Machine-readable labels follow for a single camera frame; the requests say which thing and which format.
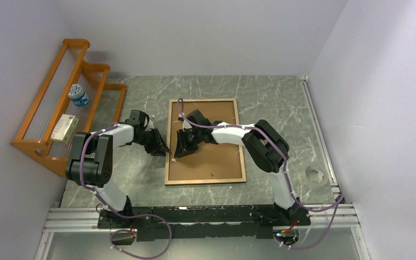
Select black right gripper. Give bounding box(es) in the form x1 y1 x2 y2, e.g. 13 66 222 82
174 129 203 159

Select blue white round tub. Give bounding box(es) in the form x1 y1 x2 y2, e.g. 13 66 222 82
68 83 89 107

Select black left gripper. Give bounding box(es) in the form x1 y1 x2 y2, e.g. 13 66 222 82
134 128 171 157

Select wooden picture frame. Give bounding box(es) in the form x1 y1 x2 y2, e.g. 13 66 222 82
164 97 247 186

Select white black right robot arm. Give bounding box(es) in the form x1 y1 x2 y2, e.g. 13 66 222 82
174 109 308 225

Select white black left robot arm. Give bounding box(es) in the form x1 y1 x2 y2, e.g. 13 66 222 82
66 110 170 228

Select brown backing board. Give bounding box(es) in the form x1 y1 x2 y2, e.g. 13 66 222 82
167 101 244 181

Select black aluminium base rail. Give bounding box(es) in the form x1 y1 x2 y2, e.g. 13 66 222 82
43 204 360 242

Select white red small box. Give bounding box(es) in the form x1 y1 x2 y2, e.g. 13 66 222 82
50 114 79 144

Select orange wooden rack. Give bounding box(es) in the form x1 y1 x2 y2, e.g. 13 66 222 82
11 38 127 177

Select clear tape roll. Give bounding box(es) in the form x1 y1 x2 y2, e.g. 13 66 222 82
298 165 329 190

